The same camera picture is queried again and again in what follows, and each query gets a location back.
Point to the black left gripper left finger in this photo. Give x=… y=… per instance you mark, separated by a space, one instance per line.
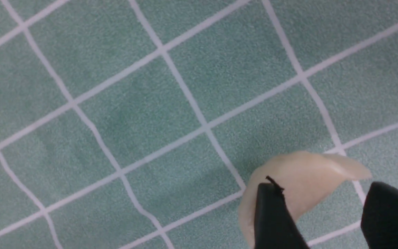
x=274 y=227

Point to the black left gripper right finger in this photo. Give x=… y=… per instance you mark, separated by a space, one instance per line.
x=379 y=222

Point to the white dumpling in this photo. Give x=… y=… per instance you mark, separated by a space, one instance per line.
x=307 y=179

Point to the green checked tablecloth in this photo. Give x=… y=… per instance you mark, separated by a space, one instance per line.
x=135 y=124

